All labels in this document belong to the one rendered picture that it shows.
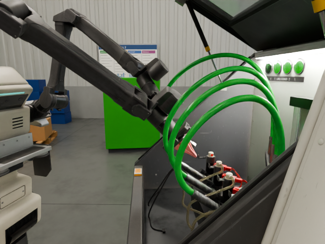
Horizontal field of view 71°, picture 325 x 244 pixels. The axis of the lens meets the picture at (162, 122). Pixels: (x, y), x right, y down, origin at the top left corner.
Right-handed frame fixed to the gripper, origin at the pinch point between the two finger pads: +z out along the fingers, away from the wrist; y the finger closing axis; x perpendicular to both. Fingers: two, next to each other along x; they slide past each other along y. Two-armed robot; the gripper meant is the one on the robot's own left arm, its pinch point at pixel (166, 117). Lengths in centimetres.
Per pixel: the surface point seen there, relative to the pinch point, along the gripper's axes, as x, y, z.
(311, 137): -33, -27, 32
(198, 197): -9.1, -23.5, 30.1
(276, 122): -29.7, -16.0, 25.4
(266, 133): -18.6, 32.1, 20.1
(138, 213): 16.6, -15.3, 24.7
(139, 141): 194, 236, -113
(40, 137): 324, 143, -212
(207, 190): -6.9, -14.2, 29.3
